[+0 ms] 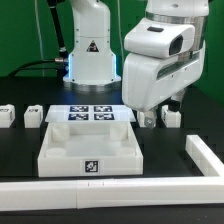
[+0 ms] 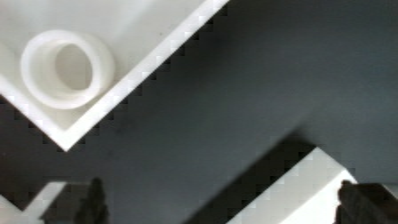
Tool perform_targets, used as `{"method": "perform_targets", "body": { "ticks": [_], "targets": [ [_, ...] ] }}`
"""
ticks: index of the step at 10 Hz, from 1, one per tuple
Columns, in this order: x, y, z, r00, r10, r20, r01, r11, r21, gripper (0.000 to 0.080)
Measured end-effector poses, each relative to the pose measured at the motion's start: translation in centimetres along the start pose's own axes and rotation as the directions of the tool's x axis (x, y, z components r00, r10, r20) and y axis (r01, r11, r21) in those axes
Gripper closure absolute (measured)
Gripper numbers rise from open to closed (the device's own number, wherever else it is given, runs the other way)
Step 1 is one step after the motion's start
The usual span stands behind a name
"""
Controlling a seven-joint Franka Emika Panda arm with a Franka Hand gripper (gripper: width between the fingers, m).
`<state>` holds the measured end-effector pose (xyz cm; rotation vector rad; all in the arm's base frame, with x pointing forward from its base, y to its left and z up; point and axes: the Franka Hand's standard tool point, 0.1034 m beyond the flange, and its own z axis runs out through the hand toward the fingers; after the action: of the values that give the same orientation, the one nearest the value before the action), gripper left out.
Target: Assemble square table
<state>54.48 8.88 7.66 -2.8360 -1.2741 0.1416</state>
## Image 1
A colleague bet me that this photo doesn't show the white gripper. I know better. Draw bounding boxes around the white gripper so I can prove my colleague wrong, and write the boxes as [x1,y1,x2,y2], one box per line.
[122,44,206,129]

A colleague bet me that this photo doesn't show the white square table top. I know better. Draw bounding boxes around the white square table top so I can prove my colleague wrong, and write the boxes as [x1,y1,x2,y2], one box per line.
[38,121,143,177]

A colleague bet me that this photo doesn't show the thin white hanging cable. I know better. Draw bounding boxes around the thin white hanging cable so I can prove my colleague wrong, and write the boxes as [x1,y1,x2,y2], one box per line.
[33,0,46,78]

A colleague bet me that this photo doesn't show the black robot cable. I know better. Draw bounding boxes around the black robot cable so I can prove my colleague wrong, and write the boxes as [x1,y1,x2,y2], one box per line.
[7,0,70,78]

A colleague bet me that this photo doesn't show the white L-shaped obstacle fence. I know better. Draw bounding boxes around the white L-shaped obstacle fence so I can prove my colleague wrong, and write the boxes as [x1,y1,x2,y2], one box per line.
[0,135,224,211]

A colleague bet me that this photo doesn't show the white marker base plate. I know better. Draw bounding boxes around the white marker base plate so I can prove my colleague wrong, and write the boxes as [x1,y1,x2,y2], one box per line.
[45,105,136,123]

